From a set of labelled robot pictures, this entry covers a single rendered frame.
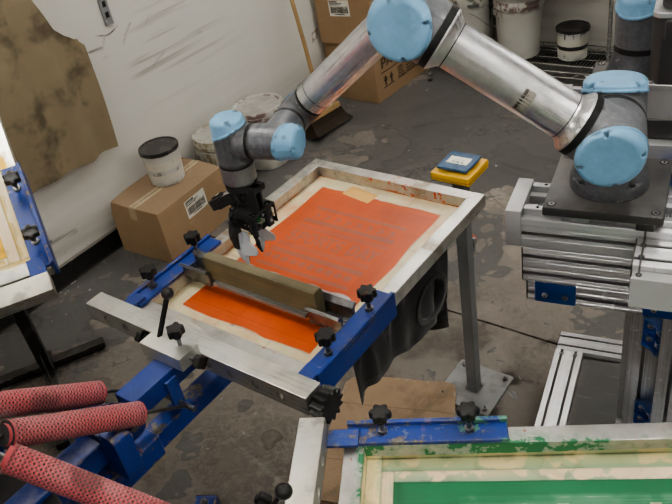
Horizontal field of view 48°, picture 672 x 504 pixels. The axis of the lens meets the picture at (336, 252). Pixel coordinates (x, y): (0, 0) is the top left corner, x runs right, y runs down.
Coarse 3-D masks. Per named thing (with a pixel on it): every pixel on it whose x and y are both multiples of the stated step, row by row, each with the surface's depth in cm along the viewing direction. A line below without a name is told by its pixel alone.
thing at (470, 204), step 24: (312, 168) 232; (336, 168) 229; (360, 168) 227; (288, 192) 224; (408, 192) 216; (432, 192) 211; (456, 192) 208; (456, 216) 198; (432, 240) 191; (408, 264) 185; (432, 264) 189; (384, 288) 178; (408, 288) 181; (168, 312) 184; (216, 336) 173; (288, 360) 163
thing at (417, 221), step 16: (384, 208) 213; (400, 208) 212; (400, 224) 206; (416, 224) 204; (432, 224) 203; (400, 240) 199; (384, 256) 195; (400, 256) 194; (368, 272) 190; (384, 272) 189; (352, 288) 186; (256, 320) 182; (272, 320) 181; (288, 320) 180; (304, 320) 179; (272, 336) 176; (288, 336) 175; (304, 336) 174
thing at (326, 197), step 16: (320, 192) 226; (336, 192) 225; (304, 208) 220; (336, 208) 217; (352, 208) 216; (368, 208) 215; (288, 224) 214; (256, 256) 204; (208, 288) 195; (192, 304) 191; (208, 304) 190; (224, 304) 189; (240, 304) 188; (256, 304) 187; (224, 320) 183; (240, 320) 182
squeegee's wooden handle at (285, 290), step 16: (208, 256) 188; (224, 256) 187; (224, 272) 186; (240, 272) 182; (256, 272) 180; (272, 272) 179; (240, 288) 186; (256, 288) 182; (272, 288) 178; (288, 288) 174; (304, 288) 172; (320, 288) 171; (288, 304) 178; (304, 304) 174; (320, 304) 173
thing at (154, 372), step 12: (156, 360) 162; (144, 372) 159; (156, 372) 159; (168, 372) 159; (180, 372) 162; (132, 384) 157; (144, 384) 156; (156, 384) 156; (120, 396) 155; (132, 396) 154; (144, 396) 154; (156, 396) 157
